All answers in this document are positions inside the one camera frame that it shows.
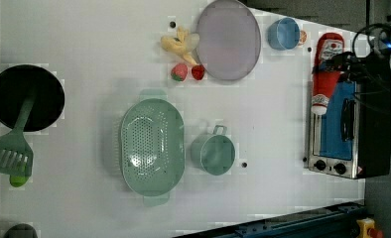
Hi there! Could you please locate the blue cup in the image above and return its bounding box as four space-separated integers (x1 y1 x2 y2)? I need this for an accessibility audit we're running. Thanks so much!
267 18 300 51

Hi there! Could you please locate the blue metal frame rail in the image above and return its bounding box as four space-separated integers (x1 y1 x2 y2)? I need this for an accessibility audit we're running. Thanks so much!
174 202 368 238

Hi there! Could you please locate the pink toy strawberry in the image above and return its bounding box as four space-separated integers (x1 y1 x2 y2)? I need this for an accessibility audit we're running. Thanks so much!
171 63 188 81

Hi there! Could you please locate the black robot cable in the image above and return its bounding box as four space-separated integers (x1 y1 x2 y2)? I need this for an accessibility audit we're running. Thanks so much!
351 22 391 120

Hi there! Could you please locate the red ketchup bottle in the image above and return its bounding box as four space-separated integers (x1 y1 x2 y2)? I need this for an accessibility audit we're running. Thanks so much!
312 33 344 115

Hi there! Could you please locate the grey round plate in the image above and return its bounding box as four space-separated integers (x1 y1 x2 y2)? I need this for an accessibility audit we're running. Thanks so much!
196 0 261 80

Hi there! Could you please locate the green oval strainer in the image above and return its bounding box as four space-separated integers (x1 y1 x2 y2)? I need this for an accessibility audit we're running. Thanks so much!
119 89 186 207

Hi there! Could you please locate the black round pan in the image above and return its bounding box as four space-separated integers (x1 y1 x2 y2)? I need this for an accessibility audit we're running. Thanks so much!
0 64 65 132

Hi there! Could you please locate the red toy strawberry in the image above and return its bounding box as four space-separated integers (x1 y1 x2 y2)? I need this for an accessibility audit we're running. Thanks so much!
192 64 205 80

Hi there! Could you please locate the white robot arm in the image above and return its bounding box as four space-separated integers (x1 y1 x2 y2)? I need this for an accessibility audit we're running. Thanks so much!
313 24 391 81

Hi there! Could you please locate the lime green toy fruit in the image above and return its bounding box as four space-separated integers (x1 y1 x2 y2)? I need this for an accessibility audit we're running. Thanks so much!
9 167 30 187

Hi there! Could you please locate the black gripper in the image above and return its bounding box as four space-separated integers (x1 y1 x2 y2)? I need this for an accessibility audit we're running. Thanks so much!
321 52 387 82

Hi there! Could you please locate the orange toy fruit slice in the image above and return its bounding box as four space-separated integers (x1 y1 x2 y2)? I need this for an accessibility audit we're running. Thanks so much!
298 30 308 46

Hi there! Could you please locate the silver toaster oven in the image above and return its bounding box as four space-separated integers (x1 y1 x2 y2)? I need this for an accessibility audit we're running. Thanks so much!
308 73 391 179

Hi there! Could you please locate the green slotted spatula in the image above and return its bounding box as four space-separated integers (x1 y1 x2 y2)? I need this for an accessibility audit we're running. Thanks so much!
0 96 34 178

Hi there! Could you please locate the peeled toy banana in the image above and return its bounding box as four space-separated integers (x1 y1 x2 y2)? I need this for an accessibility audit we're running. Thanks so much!
160 26 199 66

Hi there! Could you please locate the green cup with handle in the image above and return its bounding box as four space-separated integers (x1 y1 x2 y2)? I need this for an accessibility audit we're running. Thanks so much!
191 125 235 176

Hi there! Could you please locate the dark grey round object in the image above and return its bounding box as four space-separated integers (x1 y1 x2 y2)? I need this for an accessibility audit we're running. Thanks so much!
3 223 38 238

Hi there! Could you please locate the yellow red emergency button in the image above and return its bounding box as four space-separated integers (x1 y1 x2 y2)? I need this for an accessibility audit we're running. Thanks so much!
356 218 384 238

